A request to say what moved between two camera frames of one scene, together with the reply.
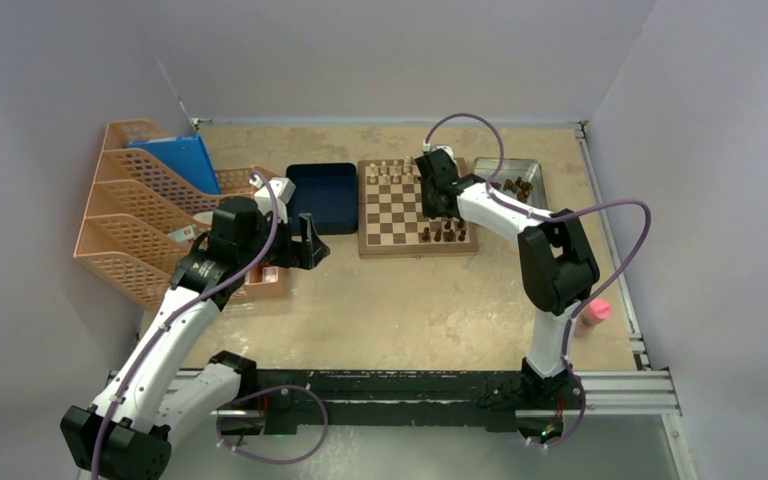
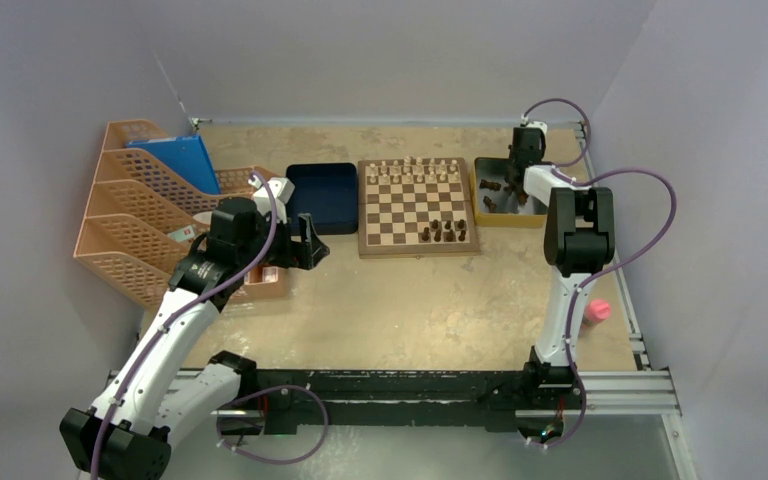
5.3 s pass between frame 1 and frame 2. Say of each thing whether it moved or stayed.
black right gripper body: moved
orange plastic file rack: stayed
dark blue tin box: stayed
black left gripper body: stayed
